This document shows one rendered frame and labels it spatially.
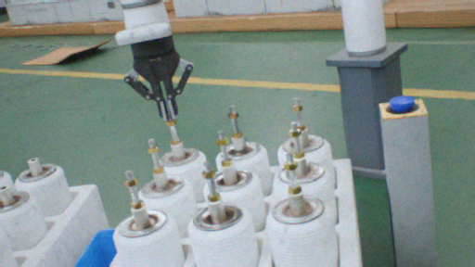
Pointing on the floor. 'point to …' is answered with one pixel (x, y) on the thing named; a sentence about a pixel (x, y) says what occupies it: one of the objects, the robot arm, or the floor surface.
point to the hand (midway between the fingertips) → (168, 108)
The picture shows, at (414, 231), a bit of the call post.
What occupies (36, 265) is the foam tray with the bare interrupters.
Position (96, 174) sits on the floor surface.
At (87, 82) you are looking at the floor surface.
